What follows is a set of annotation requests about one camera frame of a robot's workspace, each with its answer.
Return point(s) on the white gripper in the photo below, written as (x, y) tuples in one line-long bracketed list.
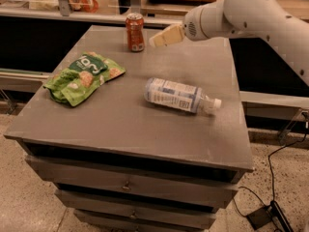
[(192, 27)]

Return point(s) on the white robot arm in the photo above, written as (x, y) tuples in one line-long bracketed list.
[(286, 34)]

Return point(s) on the red coke can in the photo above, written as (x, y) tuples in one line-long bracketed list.
[(134, 27)]

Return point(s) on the clear blue-label plastic bottle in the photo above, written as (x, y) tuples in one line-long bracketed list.
[(179, 96)]

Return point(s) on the green chip bag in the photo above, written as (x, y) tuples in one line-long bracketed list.
[(76, 83)]

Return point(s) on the grey drawer cabinet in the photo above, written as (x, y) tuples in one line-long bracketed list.
[(123, 162)]

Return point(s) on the black floor power box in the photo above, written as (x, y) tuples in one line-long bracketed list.
[(267, 214)]

